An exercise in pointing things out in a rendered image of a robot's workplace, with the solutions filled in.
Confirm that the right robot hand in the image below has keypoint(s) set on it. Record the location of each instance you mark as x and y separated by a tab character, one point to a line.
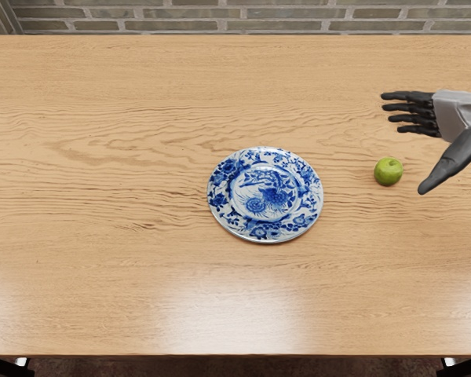
453	114

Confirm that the blue and white patterned plate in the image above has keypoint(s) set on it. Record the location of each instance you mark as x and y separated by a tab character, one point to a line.
265	195

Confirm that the green apple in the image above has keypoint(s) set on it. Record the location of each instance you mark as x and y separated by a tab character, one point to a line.
388	171

